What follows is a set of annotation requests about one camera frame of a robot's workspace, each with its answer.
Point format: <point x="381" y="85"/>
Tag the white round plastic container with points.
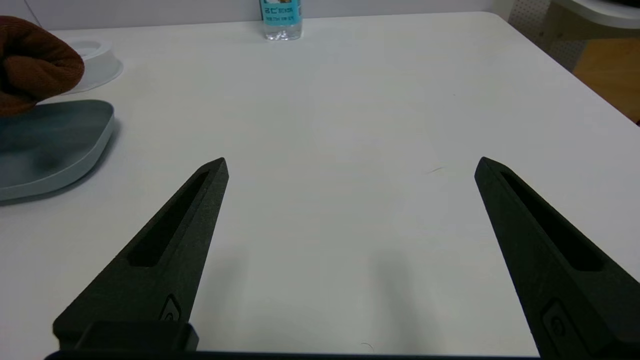
<point x="100" y="62"/>

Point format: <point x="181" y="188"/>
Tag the brown towel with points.
<point x="32" y="62"/>

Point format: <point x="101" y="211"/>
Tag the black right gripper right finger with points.
<point x="555" y="260"/>

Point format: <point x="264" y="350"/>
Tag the white side table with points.
<point x="600" y="10"/>

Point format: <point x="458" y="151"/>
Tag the clear water bottle blue label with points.
<point x="281" y="17"/>

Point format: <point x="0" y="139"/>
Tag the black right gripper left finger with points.
<point x="160" y="265"/>

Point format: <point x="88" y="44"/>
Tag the grey rounded rectangular dish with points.
<point x="47" y="147"/>

